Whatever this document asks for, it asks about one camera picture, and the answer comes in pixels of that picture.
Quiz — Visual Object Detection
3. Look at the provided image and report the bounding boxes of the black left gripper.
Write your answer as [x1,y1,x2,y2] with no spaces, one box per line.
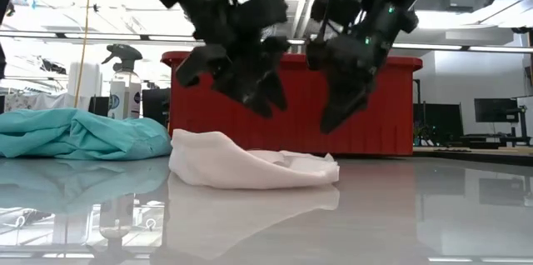
[175,0,291,118]

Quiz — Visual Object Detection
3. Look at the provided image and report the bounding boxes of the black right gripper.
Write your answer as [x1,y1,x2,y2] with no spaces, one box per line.
[306,0,420,135]

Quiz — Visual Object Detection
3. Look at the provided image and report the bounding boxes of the white garment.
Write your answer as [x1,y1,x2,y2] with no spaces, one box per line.
[168,128,341,190]

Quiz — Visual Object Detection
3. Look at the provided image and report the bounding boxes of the turquoise shorts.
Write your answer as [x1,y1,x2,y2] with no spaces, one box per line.
[0,107,172,161]

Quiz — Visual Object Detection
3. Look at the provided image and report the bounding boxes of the red plastic laundry basket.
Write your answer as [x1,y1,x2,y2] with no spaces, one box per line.
[161,51,423,157]

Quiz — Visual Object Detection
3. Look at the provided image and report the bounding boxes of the black monitor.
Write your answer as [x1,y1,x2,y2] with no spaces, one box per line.
[474,97,520,123]
[141,88,172,127]

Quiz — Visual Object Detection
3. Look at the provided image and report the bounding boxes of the large black screen panel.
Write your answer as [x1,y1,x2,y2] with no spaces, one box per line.
[412,102,464,145]

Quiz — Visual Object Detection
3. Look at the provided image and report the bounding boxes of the clear spray bottle grey trigger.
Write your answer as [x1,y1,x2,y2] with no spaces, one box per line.
[101,43,143,120]

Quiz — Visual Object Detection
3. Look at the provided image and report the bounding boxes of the black bar with light strips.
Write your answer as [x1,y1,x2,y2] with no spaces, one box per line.
[0,29,533,54]

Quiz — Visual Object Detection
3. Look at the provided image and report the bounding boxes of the white printed cloth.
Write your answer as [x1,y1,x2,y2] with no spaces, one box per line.
[2,91,72,112]

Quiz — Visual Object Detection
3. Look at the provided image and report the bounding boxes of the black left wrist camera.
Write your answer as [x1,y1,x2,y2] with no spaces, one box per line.
[245,0,289,28]

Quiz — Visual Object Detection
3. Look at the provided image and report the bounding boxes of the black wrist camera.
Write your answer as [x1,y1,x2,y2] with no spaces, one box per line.
[310,0,359,24]
[245,0,289,28]

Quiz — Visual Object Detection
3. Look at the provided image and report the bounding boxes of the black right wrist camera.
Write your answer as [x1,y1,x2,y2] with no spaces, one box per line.
[310,0,359,24]

